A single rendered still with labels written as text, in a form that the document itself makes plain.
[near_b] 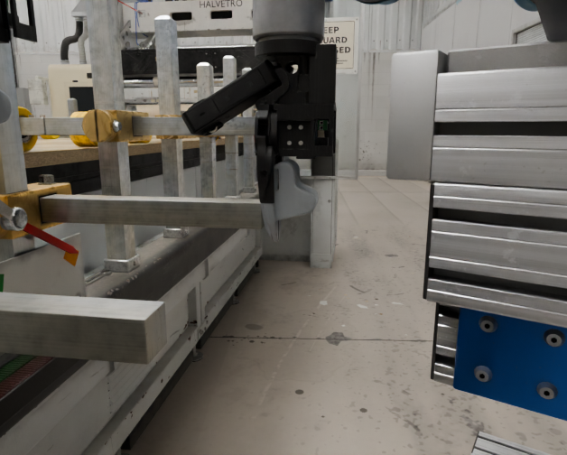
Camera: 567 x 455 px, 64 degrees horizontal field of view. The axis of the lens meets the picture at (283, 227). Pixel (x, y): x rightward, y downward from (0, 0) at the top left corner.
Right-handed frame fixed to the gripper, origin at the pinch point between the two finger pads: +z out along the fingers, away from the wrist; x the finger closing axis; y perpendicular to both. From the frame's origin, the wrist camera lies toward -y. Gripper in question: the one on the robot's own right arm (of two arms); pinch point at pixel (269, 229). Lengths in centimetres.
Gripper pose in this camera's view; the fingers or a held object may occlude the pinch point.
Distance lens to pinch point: 52.2
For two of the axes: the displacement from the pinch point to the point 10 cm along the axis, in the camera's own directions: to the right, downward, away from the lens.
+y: 9.9, 0.3, -1.5
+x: 1.5, -2.1, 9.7
